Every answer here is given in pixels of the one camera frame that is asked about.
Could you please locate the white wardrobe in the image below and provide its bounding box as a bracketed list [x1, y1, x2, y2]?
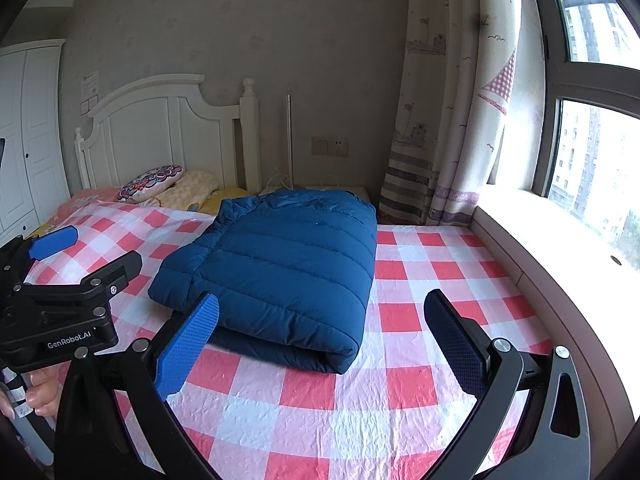
[0, 39, 71, 241]

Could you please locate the cream fluffy pillow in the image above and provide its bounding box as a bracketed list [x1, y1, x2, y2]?
[157, 170, 220, 211]

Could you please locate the person's left hand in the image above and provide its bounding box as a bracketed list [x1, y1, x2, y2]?
[0, 364, 62, 421]

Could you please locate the window sill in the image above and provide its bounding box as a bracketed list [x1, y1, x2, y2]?
[470, 185, 640, 441]

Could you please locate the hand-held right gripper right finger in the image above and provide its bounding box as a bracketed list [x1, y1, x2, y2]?
[423, 288, 592, 480]

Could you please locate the white nightstand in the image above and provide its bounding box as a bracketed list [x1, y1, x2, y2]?
[257, 185, 371, 206]

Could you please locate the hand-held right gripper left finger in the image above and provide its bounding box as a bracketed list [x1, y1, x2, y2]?
[54, 291, 221, 480]

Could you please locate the window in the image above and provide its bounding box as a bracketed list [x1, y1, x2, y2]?
[520, 0, 640, 281]

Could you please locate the printed curtain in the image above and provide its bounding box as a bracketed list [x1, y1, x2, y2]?
[377, 0, 546, 228]

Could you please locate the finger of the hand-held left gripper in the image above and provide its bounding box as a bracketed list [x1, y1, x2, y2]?
[20, 250, 144, 306]
[0, 225, 79, 286]

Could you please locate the blue quilted jacket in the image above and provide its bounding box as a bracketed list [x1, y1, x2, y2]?
[148, 189, 377, 375]

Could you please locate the pink white checked quilt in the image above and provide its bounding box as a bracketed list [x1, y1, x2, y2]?
[22, 202, 556, 480]

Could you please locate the wall socket plate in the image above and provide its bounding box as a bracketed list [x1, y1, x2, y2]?
[311, 136, 349, 157]

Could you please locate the floral bedsheet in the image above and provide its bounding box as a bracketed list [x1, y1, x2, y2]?
[30, 186, 123, 238]

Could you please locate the white wooden headboard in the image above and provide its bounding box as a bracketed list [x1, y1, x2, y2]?
[74, 74, 262, 196]

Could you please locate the yellow pillow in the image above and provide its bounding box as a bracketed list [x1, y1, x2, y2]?
[200, 187, 248, 216]

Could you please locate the paper wall note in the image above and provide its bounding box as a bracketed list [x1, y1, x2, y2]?
[80, 71, 100, 115]

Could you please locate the patterned round cushion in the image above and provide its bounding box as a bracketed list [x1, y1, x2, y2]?
[117, 164, 185, 203]

